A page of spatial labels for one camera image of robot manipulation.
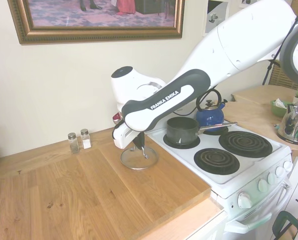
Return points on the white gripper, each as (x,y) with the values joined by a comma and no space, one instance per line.
(122,137)

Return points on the glass pot lid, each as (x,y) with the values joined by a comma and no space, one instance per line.
(138,162)

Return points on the white Franka Emika robot arm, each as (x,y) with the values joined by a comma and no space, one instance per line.
(213,62)

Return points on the glass salt shaker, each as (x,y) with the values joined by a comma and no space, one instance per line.
(86,141)

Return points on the black coil burner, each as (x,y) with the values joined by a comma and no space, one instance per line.
(245,144)
(216,162)
(196,143)

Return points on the glass pepper shaker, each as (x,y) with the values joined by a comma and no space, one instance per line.
(73,145)

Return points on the blue enamel kettle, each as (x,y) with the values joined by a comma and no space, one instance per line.
(209,116)

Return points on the white stove knob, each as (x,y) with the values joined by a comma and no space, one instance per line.
(287,165)
(263,185)
(280,171)
(244,200)
(272,178)

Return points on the white electric stove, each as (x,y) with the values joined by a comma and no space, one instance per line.
(253,185)

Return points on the gold framed painting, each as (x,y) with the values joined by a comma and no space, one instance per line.
(98,15)

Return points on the green bowl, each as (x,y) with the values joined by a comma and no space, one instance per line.
(278,108)

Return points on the large grey shapes paper print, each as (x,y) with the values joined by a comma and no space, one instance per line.
(212,17)

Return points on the shiny steel electric kettle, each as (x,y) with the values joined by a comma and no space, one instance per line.
(294,122)

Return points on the cropped grey shapes paper print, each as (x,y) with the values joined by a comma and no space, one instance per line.
(246,1)

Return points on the dark green chair frame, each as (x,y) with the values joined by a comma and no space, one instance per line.
(279,222)

